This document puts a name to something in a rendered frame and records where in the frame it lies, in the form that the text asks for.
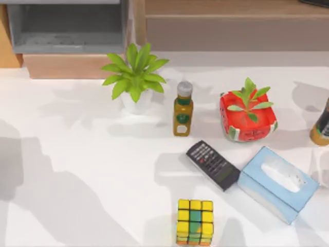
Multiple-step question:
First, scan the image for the dark bottle with yellow base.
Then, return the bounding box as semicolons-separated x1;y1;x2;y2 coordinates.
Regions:
309;97;329;146

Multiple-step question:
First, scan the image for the olive green bottle grey cap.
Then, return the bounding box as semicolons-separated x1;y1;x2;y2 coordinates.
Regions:
173;81;194;137

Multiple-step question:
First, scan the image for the pale wooden drawer front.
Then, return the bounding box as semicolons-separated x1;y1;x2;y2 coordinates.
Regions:
22;53;127;80

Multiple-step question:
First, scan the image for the green plant in white pot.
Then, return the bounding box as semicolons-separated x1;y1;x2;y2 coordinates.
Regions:
100;42;170;115

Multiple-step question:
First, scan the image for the yellow and green puzzle cube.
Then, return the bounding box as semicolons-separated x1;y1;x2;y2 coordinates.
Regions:
176;198;214;245

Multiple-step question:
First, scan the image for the black calculator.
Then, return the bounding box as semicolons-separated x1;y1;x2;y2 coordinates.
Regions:
186;139;242;192

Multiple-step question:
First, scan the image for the red watermelon plant pot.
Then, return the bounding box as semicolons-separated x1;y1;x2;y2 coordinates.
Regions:
219;77;279;143

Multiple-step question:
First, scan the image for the light blue tissue box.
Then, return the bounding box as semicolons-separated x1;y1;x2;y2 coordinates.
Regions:
236;146;320;226

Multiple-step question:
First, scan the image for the wooden cupboard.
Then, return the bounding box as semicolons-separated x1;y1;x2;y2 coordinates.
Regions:
0;4;24;69

